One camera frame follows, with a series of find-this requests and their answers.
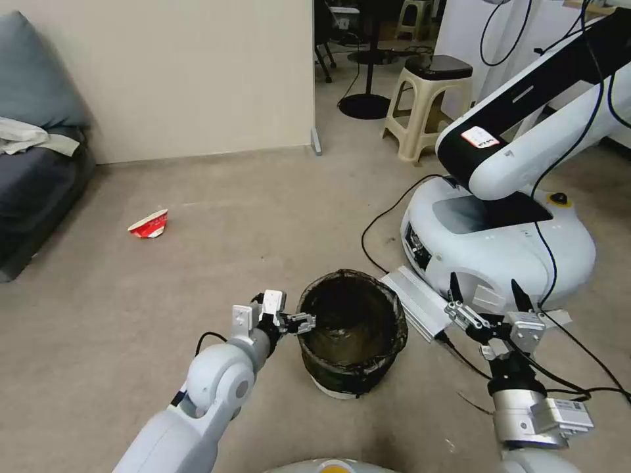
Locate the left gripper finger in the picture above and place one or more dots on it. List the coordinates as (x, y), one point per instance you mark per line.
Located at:
(296, 330)
(301, 318)

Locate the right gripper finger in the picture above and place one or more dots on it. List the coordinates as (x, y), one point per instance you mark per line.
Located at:
(463, 313)
(521, 298)

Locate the trash can with black bag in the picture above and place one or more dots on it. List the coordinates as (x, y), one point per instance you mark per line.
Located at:
(352, 325)

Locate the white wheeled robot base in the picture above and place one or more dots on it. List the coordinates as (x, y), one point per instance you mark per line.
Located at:
(498, 246)

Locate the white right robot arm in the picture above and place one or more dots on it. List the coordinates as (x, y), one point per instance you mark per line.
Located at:
(532, 423)

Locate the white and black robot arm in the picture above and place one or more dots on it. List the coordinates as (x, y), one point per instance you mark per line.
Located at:
(542, 113)

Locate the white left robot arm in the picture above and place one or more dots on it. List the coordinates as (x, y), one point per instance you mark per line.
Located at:
(212, 384)

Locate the silver aluminium power box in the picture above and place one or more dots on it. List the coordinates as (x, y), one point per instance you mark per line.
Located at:
(419, 305)

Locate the white robot front shell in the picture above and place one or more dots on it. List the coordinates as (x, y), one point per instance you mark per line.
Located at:
(325, 465)

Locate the red paper bowl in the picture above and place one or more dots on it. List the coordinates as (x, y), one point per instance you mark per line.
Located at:
(150, 225)

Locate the grey metal partition foot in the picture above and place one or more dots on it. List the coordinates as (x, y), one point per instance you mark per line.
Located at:
(317, 140)

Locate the black round stand base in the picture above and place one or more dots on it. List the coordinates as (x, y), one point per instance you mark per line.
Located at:
(365, 106)

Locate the black device on stool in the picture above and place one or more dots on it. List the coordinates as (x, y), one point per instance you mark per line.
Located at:
(441, 66)

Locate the grey-blue sofa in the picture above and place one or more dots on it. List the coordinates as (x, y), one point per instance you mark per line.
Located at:
(34, 187)

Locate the black office chair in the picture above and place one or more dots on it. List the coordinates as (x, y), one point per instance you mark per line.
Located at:
(335, 29)

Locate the small beige plastic stool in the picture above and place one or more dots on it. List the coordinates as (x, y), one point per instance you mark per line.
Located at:
(414, 17)

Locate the white cloth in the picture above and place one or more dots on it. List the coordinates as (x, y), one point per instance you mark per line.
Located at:
(24, 135)

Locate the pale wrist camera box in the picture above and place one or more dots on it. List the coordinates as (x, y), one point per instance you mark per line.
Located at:
(527, 332)
(274, 300)

